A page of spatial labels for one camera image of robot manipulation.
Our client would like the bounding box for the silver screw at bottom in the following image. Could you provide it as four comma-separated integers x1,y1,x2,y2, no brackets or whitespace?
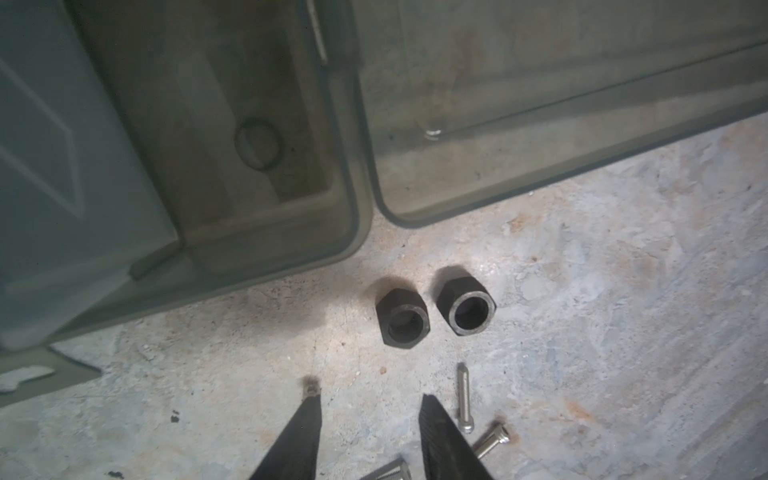
361,457,412,480

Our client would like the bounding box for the clear compartment organizer box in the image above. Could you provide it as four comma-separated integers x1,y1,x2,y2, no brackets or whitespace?
1,1,373,406

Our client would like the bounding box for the right black nut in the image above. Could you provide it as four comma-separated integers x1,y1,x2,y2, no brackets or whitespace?
436,276,496,336

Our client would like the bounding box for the silver cap screw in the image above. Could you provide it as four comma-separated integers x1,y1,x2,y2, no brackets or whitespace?
473,423,512,459

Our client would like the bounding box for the black nut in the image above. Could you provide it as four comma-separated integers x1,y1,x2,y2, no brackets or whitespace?
376,288,430,349
436,276,496,336

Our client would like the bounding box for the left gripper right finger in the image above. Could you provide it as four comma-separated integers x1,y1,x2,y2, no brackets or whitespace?
418,394,492,480

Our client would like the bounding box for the small silver screw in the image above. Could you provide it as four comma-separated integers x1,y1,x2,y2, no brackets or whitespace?
457,363,475,434

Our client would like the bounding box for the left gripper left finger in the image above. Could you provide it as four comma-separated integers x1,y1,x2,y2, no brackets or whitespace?
250,395,322,480

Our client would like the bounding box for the middle black nut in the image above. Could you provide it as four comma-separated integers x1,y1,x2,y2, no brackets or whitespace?
376,288,430,349

